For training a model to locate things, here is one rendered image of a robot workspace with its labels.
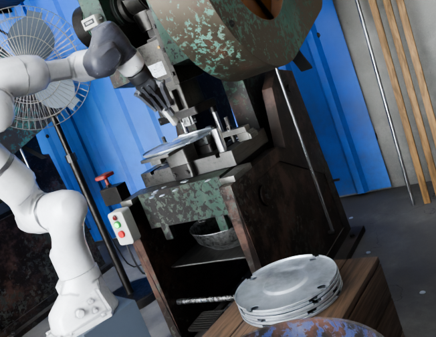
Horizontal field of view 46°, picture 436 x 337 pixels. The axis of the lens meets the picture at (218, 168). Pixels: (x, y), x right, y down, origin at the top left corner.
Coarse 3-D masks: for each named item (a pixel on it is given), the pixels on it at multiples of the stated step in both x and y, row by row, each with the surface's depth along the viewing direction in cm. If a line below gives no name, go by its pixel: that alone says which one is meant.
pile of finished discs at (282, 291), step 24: (288, 264) 151; (312, 264) 145; (240, 288) 147; (264, 288) 141; (288, 288) 135; (312, 288) 132; (336, 288) 133; (240, 312) 140; (264, 312) 129; (288, 312) 128; (312, 312) 129
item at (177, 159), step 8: (192, 144) 196; (168, 152) 182; (176, 152) 194; (184, 152) 192; (192, 152) 195; (144, 160) 186; (152, 160) 184; (168, 160) 197; (176, 160) 195; (184, 160) 193; (192, 160) 194; (176, 168) 196; (184, 168) 194; (192, 168) 194; (176, 176) 197; (184, 176) 196; (192, 176) 194
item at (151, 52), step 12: (144, 48) 196; (156, 48) 193; (144, 60) 197; (156, 60) 195; (156, 72) 197; (168, 72) 194; (168, 84) 196; (180, 84) 194; (192, 84) 200; (180, 96) 196; (192, 96) 199; (180, 108) 195
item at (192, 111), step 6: (204, 102) 200; (210, 102) 204; (216, 102) 207; (192, 108) 196; (198, 108) 196; (204, 108) 199; (210, 108) 206; (216, 108) 207; (180, 114) 200; (186, 114) 198; (192, 114) 197; (162, 120) 204; (168, 120) 203; (180, 120) 215
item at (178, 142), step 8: (208, 128) 205; (184, 136) 211; (192, 136) 196; (200, 136) 187; (160, 144) 210; (168, 144) 199; (176, 144) 192; (184, 144) 187; (152, 152) 198; (160, 152) 185
